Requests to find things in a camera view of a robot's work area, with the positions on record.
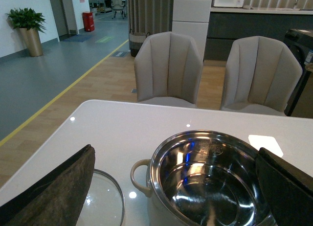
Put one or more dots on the dark kitchen counter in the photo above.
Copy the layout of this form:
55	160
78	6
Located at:
227	25

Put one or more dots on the left beige upholstered chair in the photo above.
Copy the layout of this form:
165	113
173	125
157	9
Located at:
168	70

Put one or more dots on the black appliance cabinet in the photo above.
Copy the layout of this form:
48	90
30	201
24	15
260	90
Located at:
300	43

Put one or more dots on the striped woven basket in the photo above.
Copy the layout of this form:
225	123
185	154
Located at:
136	40

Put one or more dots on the glass pot lid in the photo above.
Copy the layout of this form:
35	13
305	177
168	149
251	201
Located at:
104	204

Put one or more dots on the beige upholstered chair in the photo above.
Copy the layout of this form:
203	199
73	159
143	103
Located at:
260	76
168	70

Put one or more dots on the green potted plant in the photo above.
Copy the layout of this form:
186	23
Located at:
26	18

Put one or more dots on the red fire extinguisher box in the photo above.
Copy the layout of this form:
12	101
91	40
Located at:
88	21

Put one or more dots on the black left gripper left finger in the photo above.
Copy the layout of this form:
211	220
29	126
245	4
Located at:
56	199

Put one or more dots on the distant office chair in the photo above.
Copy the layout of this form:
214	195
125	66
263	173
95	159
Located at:
118	5

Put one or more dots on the right beige upholstered chair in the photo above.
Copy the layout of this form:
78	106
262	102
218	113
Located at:
260	76

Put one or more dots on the blue floor mat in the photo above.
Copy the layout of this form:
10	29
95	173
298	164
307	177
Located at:
78	38

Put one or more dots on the white pillar cabinet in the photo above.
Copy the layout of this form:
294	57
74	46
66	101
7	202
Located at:
191	17

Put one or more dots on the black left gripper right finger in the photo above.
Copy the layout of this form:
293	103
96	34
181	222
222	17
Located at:
287	190

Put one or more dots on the grey curtain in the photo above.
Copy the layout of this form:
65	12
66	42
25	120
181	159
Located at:
153	16

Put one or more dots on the gold planter pot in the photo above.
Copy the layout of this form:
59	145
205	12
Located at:
32	41

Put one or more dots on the white electric cooking pot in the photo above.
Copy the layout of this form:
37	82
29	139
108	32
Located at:
202	178

